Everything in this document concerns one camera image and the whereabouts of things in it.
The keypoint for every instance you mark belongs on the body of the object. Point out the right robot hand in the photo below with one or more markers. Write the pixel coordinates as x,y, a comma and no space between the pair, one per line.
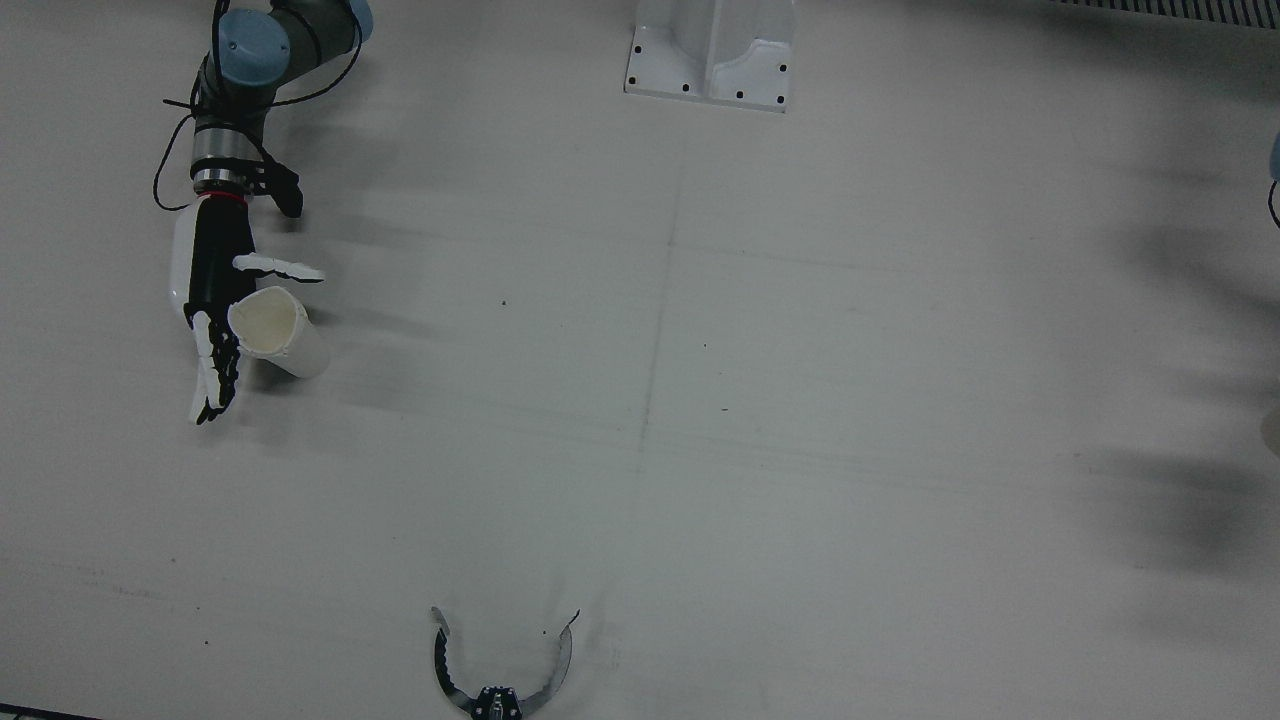
218,255

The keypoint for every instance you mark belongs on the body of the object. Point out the white paper cup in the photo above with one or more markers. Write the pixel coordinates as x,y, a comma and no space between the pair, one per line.
285,335

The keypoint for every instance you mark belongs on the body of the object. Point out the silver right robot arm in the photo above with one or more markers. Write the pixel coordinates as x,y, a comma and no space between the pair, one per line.
245,50

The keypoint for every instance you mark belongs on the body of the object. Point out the metal reacher grabber tool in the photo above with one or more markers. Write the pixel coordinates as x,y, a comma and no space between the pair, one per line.
497,705

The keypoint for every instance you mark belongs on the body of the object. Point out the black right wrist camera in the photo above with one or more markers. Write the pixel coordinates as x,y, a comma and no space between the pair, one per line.
282,188

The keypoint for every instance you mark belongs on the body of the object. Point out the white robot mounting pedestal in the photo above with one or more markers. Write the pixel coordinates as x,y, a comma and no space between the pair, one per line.
715,60

